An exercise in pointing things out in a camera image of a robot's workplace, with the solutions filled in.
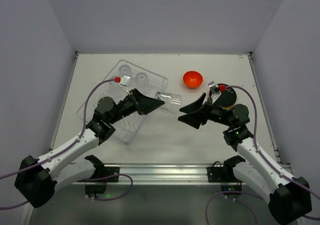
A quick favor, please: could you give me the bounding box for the black plate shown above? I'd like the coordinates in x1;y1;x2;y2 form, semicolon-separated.
207;83;237;108

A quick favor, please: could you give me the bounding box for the clear cup front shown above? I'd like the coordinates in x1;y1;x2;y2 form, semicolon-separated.
154;91;182;115

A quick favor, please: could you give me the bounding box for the clear cup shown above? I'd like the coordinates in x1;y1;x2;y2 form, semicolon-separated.
154;91;182;115
118;64;132;77
135;72;149;90

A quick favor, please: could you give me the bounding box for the orange bowl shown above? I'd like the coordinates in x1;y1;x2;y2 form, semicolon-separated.
182;70;204;89

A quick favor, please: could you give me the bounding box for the yellow patterned plate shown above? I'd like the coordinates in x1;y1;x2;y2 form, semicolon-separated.
222;104;235;110

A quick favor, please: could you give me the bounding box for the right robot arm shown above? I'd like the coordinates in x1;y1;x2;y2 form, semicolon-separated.
178;94;312;225

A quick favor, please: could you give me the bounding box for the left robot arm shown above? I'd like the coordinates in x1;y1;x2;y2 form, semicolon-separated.
14;88;165;208

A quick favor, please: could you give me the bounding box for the clear cup right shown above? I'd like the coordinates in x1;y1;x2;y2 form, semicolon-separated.
135;72;149;90

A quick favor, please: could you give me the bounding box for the clear cup back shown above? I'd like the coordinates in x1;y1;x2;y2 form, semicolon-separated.
118;64;132;77

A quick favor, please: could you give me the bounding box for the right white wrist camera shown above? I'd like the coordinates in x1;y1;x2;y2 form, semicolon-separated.
208;81;227;103

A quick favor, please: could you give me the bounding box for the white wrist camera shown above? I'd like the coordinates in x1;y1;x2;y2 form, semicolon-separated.
119;75;131;93
208;81;227;103

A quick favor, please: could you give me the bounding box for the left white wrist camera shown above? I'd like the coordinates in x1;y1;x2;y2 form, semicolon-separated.
119;75;131;93

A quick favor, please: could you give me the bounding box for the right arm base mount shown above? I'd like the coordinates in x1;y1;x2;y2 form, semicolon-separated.
206;161;243;197

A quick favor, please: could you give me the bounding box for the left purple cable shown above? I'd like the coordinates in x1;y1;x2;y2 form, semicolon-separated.
0;76;133;210

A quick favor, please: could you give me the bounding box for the purple cable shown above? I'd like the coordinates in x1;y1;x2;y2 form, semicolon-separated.
204;84;320;225
0;76;133;210

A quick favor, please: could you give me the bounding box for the aluminium rail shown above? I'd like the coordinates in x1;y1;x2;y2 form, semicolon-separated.
72;162;295;186

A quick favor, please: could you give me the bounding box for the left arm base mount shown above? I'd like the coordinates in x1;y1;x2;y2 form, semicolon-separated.
84;166;120;198

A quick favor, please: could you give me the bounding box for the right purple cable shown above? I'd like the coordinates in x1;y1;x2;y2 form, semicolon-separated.
204;84;320;225

